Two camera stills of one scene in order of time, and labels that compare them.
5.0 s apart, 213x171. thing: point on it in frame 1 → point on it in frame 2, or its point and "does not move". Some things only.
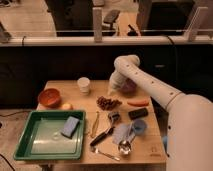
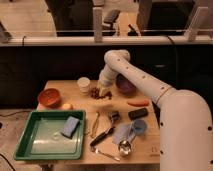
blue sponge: (70, 126) does not move
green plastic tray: (41, 136) does not move
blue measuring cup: (139, 126) does not move
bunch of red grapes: (107, 103) → (95, 93)
